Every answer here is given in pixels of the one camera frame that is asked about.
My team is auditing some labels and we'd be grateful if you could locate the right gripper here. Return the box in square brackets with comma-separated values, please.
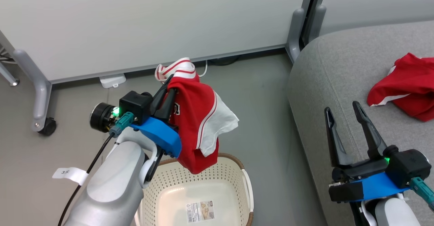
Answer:
[324, 101, 399, 182]

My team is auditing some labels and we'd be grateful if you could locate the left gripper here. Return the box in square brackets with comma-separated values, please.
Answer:
[90, 75, 177, 133]

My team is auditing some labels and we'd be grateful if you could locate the red garment white striped trim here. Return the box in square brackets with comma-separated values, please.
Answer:
[155, 57, 239, 175]

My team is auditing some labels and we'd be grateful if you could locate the red jersey with lettering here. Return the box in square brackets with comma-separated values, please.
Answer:
[367, 52, 434, 122]

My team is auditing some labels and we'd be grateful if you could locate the grey fabric sofa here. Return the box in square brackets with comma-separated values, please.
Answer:
[288, 20, 434, 226]

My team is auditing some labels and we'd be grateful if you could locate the white power adapter box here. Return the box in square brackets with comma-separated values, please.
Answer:
[99, 74, 126, 89]

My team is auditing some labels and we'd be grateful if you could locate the large white partition panel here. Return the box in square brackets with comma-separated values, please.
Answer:
[0, 0, 316, 84]

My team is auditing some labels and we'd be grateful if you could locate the cream perforated laundry basket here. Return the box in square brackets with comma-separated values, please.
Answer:
[134, 153, 254, 226]

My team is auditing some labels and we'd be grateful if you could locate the printed basket label sticker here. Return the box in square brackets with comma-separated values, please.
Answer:
[186, 201, 215, 224]

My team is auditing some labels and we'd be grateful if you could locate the black caster wheel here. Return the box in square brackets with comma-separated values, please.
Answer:
[38, 117, 57, 136]

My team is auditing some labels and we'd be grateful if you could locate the grey partition leg with caster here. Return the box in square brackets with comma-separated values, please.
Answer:
[13, 49, 52, 132]

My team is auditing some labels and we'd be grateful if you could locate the narrow white partition panel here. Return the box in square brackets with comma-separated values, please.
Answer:
[319, 0, 434, 36]

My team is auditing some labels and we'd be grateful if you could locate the grey metal table leg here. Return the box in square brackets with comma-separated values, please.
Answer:
[0, 61, 20, 87]

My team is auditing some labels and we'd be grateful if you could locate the left black camera box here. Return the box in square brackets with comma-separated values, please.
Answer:
[119, 91, 153, 125]

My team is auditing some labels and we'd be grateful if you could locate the black camera box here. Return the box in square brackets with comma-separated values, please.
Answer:
[119, 91, 153, 125]
[387, 149, 432, 188]

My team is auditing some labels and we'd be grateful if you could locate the left blue camera mount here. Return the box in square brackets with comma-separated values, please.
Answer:
[131, 117, 182, 158]

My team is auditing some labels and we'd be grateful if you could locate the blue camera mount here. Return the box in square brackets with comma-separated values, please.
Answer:
[328, 172, 411, 203]
[131, 117, 182, 158]

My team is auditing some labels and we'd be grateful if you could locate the left teal cable connector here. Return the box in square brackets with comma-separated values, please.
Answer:
[109, 112, 135, 137]

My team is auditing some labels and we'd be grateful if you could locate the teal cable connector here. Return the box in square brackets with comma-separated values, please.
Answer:
[409, 177, 434, 211]
[109, 112, 135, 137]

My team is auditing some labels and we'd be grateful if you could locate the right blue camera mount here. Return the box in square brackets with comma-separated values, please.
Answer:
[328, 172, 411, 203]

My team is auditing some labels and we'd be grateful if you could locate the right black camera box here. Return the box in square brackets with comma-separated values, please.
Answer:
[387, 149, 432, 188]

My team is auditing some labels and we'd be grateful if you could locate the black cable under partition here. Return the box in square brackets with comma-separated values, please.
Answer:
[208, 56, 239, 66]

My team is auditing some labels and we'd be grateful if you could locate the right teal cable connector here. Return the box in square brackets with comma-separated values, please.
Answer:
[409, 177, 434, 211]

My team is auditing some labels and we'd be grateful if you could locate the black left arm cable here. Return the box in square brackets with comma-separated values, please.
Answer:
[58, 133, 116, 226]

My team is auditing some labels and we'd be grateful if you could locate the white paper cable tag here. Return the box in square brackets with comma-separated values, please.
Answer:
[52, 167, 89, 186]

